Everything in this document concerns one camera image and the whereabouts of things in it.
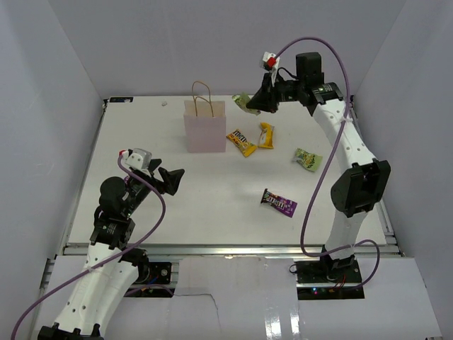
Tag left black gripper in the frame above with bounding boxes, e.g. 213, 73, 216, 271
122, 158, 184, 216

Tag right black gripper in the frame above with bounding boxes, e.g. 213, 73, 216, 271
247, 73, 305, 115

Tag green snack packet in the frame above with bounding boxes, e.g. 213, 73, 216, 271
292, 148, 323, 172
231, 93, 260, 115

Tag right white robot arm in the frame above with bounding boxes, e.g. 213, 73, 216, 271
246, 52, 391, 283

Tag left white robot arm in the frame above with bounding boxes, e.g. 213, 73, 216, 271
38, 150, 185, 339

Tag pink paper bag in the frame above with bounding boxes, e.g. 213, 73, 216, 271
183, 80, 227, 153

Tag yellow snack bar wrapper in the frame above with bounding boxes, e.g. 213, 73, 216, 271
258, 122, 275, 149

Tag yellow M&M packet centre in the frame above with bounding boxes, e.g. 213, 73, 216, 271
226, 129, 258, 157

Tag blue label right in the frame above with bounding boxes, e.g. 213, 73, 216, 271
319, 95, 344, 104

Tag blue label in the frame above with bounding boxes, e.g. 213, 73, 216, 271
109, 96, 134, 103
319, 95, 344, 104

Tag blue label left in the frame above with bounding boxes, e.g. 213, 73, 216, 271
109, 96, 134, 103

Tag purple M&M packet right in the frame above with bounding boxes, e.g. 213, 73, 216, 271
260, 188, 297, 218

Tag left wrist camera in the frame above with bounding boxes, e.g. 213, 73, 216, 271
119, 148, 152, 176

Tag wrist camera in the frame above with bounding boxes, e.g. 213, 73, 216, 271
260, 52, 280, 84
119, 148, 152, 176

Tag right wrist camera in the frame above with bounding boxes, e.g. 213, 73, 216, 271
260, 52, 280, 84

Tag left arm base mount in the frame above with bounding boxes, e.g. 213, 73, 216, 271
120, 247, 174, 298

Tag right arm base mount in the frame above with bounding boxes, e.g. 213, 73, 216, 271
289, 259, 365, 301

